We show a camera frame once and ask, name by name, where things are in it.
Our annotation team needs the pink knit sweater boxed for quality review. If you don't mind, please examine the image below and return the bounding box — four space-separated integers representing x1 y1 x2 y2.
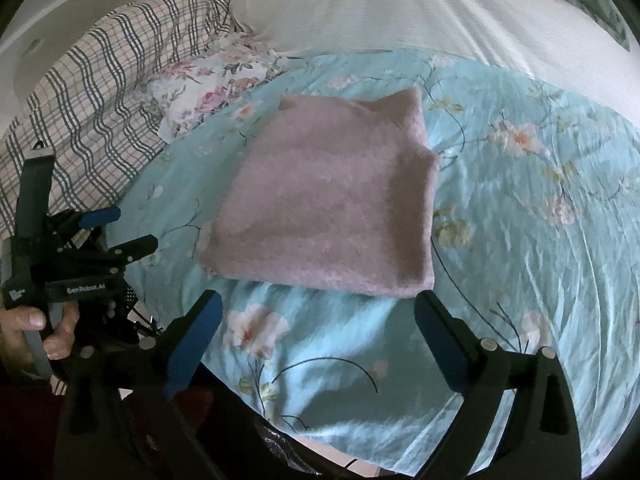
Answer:
201 88 439 298

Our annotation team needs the person's left hand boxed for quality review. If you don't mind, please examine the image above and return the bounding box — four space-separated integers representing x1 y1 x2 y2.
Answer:
1 301 79 373

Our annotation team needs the plaid checked blanket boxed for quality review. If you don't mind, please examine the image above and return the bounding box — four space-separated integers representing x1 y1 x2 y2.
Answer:
1 0 234 237

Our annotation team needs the pink floral fabric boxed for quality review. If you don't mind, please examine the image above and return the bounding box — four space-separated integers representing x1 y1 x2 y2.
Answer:
138 32 288 143

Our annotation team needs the white ribbed pillow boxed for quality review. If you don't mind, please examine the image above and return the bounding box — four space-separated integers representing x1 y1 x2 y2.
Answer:
231 0 639 124

